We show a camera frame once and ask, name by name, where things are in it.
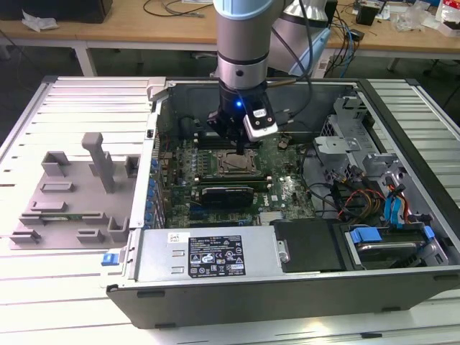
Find metal socket cover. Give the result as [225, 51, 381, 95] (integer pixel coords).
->
[217, 150, 259, 174]

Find CPU socket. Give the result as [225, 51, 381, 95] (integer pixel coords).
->
[214, 149, 261, 176]

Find black graphics card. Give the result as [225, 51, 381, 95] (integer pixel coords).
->
[199, 185, 254, 208]

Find green motherboard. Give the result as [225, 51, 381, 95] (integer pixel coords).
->
[156, 134, 317, 229]

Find grey metal drive cage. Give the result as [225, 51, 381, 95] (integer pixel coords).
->
[311, 93, 414, 188]

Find black plastic bay cover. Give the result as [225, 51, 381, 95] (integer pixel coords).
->
[269, 218, 348, 274]

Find silver power supply unit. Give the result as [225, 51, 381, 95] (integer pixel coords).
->
[134, 226, 285, 281]

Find small black cube device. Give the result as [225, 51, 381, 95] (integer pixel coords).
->
[354, 2, 379, 27]

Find grey plastic parts rack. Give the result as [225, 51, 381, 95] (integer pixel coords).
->
[7, 132, 142, 251]

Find green RAM stick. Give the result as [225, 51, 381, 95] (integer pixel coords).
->
[37, 214, 86, 221]

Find black silver PC case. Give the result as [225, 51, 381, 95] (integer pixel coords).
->
[106, 77, 460, 330]

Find large black box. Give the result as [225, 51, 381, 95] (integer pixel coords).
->
[0, 0, 113, 22]

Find clear plastic bags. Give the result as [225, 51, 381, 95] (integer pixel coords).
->
[391, 5, 436, 32]

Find white crumpled paper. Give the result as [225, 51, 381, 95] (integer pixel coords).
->
[20, 9, 59, 32]

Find hard disk in blue carrier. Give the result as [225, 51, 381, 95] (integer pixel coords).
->
[344, 226, 438, 270]

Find white red plastic bag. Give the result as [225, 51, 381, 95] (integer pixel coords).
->
[435, 0, 460, 37]

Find white wrist camera black face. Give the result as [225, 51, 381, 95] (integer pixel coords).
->
[243, 106, 280, 140]

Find black cable bundle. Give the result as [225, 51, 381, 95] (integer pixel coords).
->
[300, 143, 348, 221]

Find red yellow power wires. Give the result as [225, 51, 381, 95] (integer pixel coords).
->
[343, 189, 384, 216]

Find blue data cable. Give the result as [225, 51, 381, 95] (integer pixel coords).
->
[383, 185, 406, 231]

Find red data cable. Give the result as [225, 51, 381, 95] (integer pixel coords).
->
[387, 183, 410, 226]

